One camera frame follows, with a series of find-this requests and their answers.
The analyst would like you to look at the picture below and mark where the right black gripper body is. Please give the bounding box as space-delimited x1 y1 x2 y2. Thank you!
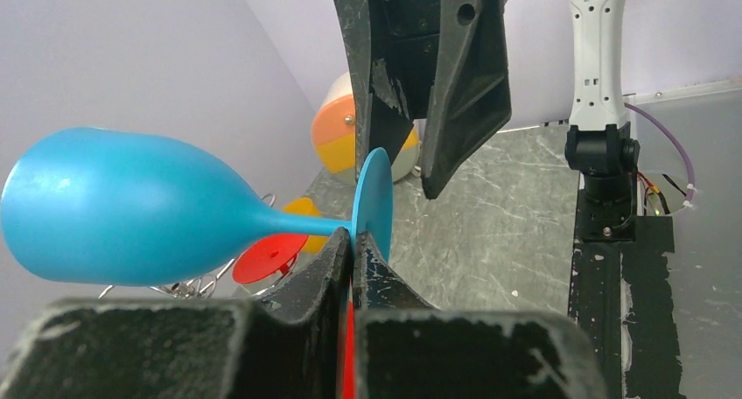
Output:
382 0 440 118

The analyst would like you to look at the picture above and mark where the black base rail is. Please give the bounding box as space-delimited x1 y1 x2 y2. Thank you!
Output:
567 189 683 398

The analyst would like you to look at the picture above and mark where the cream cylinder with orange face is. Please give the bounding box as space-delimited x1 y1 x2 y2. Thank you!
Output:
311 72 421 186

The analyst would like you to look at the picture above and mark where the blue plastic wine glass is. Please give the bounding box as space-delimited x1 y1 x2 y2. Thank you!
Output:
1 127 394 286

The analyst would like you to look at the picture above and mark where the red plastic wine glass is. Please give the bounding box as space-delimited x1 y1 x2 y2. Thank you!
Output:
232 234 309 284

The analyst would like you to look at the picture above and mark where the chrome wine glass rack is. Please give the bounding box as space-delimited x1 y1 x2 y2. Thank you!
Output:
150 256 290 299

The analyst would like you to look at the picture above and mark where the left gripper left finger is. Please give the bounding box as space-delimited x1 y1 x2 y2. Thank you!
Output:
1 229 353 398

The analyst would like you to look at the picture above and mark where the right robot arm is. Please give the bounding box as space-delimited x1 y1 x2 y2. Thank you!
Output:
333 0 640 242

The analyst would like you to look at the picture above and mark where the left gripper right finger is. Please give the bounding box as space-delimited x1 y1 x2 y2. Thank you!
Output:
353 234 606 398

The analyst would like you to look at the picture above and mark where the orange plastic wine glass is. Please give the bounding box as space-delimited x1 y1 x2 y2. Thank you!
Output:
282 197 328 255

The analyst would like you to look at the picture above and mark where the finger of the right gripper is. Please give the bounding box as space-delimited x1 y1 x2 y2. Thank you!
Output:
333 0 413 161
422 0 512 200

